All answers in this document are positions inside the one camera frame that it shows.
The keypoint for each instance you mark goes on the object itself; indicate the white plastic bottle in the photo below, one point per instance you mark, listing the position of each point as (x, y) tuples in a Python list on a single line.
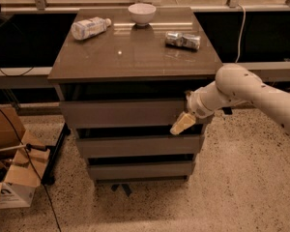
[(88, 28)]

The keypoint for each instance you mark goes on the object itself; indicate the grey drawer cabinet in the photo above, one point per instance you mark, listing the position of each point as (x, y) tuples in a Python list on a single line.
[(127, 62)]

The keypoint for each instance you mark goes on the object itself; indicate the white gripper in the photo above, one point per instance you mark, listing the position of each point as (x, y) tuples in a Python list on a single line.
[(197, 106)]

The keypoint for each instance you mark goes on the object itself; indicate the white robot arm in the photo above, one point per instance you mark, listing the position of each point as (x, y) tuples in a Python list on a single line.
[(242, 181)]

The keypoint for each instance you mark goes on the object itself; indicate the black metal stand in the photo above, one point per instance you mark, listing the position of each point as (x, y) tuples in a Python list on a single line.
[(48, 176)]

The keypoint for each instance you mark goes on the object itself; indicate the grey bottom drawer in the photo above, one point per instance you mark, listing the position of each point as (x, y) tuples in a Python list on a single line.
[(141, 171)]

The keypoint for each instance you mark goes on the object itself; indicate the grey top drawer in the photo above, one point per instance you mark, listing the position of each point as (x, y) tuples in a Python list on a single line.
[(121, 114)]

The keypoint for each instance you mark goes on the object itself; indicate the crushed silver can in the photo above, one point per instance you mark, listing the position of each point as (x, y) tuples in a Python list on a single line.
[(180, 39)]

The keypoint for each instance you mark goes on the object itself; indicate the white ceramic bowl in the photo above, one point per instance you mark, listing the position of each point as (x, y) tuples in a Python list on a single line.
[(142, 14)]

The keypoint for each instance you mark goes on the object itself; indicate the grey drawer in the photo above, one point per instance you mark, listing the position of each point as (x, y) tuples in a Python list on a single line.
[(139, 146), (121, 114), (141, 171)]

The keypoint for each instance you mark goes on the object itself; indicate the grey middle drawer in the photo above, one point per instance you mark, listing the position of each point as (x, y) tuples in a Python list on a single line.
[(139, 146)]

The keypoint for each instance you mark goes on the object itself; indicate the open cardboard box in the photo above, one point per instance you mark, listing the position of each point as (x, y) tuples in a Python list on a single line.
[(23, 160)]

